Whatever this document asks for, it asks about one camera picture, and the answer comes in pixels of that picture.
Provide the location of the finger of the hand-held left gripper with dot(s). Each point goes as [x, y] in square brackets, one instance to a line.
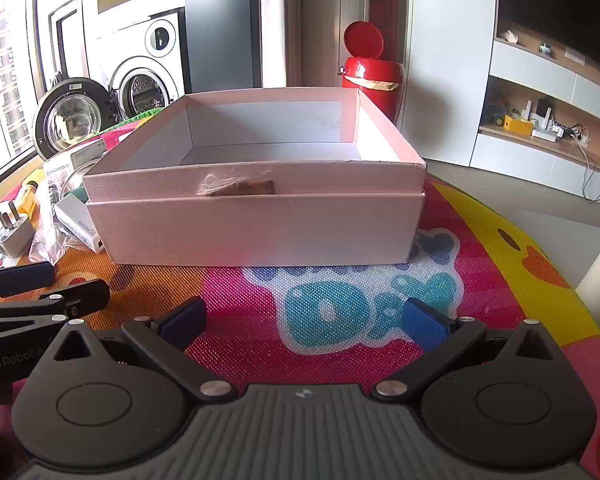
[30, 274]
[87, 296]

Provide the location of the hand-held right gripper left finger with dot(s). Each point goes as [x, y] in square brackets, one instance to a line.
[186, 324]

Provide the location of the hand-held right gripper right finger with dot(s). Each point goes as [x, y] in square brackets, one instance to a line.
[422, 326]

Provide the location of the white plug adapter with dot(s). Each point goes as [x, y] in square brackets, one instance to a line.
[15, 237]

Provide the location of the small white box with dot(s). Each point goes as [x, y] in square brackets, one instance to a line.
[75, 220]

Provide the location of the pink cardboard box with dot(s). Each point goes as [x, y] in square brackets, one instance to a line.
[255, 230]

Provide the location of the clear plastic bag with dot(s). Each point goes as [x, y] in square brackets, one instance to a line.
[50, 230]

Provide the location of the yellow plastic tool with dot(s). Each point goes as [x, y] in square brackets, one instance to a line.
[29, 195]

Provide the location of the colourful cartoon play mat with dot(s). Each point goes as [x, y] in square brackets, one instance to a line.
[260, 355]

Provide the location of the white labelled box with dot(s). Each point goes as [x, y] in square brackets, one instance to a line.
[87, 154]

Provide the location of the round washing machine door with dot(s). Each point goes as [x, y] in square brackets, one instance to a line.
[70, 121]

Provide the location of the yellow box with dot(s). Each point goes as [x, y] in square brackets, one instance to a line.
[517, 126]

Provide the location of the green toy truck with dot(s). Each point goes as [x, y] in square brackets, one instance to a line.
[495, 114]

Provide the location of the silver washing machine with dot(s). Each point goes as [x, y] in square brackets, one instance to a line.
[170, 77]

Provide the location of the dark framed door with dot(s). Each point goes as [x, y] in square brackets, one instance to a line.
[69, 40]

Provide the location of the white router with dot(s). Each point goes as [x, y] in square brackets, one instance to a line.
[542, 117]

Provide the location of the white power strip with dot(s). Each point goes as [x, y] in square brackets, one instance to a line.
[575, 136]

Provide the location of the red trash can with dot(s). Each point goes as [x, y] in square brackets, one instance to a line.
[360, 67]

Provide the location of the white wooden shelf unit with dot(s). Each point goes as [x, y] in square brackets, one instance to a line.
[520, 67]

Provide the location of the tall grey cabinet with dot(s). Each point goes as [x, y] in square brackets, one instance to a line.
[220, 25]

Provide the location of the crumpled white tissue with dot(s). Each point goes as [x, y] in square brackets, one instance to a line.
[507, 36]

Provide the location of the small white green device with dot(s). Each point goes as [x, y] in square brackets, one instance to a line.
[545, 49]

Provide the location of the black television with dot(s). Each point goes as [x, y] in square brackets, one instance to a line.
[570, 5]

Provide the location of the window with dark frame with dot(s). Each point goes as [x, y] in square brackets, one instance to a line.
[5, 85]

